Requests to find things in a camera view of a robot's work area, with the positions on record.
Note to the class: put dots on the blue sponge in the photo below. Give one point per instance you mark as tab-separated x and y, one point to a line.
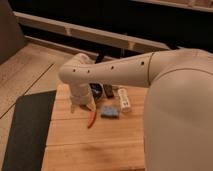
109	111

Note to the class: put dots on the dark small box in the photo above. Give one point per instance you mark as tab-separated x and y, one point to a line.
108	91

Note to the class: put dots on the black floor mat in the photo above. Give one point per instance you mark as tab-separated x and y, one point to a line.
28	133

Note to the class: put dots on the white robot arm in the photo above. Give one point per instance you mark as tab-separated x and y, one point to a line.
178	108

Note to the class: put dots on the wooden table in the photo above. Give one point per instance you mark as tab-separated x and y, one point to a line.
110	145

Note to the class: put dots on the white wooden shelf rail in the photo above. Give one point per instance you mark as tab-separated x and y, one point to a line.
90	34

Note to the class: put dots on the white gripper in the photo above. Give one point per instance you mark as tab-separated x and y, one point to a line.
80	94

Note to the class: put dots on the dark ceramic bowl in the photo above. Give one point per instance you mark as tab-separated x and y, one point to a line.
97	91

